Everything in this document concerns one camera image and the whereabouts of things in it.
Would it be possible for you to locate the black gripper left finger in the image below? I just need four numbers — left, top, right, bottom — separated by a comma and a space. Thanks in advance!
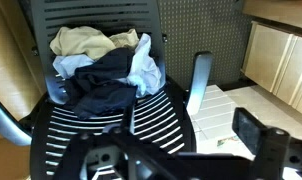
52, 105, 192, 180

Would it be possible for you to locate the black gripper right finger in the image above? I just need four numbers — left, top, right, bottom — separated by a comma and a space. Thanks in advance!
232, 107, 302, 180

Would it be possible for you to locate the dark blue shirt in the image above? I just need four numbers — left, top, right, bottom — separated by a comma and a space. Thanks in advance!
64, 47, 139, 120

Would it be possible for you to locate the light blue shirt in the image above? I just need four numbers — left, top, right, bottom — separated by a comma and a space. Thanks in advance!
52, 32, 164, 98

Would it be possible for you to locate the black slatted office chair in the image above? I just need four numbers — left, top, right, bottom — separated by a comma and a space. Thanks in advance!
0, 0, 214, 180

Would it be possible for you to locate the light wood drawer cabinet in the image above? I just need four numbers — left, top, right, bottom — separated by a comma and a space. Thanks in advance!
240, 0, 302, 121

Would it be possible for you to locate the beige crumpled cloth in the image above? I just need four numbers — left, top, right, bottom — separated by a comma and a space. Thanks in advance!
49, 25, 140, 61

